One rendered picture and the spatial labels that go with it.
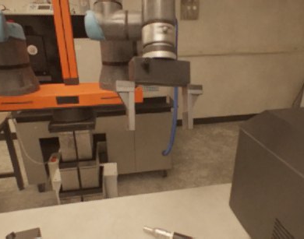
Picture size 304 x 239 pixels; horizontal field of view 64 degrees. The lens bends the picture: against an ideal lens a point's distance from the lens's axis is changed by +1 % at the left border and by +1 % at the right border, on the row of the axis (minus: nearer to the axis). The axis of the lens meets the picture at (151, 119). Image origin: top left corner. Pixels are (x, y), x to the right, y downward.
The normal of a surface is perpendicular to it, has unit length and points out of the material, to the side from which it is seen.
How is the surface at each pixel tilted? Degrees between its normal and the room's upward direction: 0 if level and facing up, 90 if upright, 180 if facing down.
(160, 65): 67
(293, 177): 90
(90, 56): 90
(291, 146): 58
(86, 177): 90
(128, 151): 90
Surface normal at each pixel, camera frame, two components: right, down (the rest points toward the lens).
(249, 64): 0.18, 0.37
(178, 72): 0.33, -0.04
